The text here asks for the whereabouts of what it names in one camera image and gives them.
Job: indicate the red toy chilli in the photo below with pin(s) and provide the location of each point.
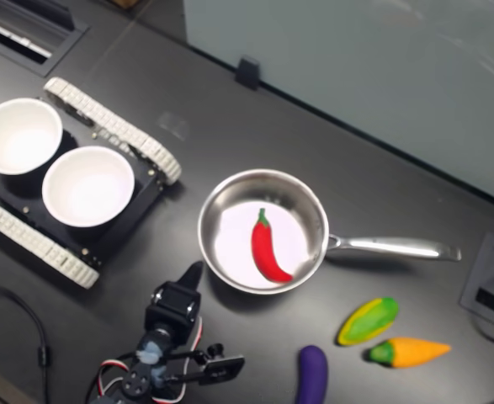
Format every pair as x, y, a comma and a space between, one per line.
265, 252

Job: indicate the pale grey putty lump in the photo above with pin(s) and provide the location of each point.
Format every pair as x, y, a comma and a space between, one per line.
150, 352

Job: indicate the white bowl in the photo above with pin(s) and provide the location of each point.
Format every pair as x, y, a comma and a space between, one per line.
88, 187
19, 134

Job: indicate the purple toy aubergine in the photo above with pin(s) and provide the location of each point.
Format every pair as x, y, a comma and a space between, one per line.
312, 374

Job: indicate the clear tape patch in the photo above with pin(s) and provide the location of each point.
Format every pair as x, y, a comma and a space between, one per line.
173, 125

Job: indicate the tracked vehicle with white tracks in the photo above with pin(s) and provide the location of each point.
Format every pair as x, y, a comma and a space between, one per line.
116, 126

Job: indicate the yellow green toy corn cob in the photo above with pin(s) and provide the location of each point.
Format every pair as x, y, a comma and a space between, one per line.
368, 322

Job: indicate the black divider clip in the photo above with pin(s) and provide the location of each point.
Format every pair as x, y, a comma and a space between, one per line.
247, 72

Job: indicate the orange toy carrot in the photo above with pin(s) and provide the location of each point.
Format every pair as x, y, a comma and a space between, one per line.
415, 351

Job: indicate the frosted glass divider panel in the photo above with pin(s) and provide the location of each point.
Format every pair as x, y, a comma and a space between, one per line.
356, 63

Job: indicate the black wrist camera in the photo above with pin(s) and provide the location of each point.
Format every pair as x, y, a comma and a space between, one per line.
223, 368

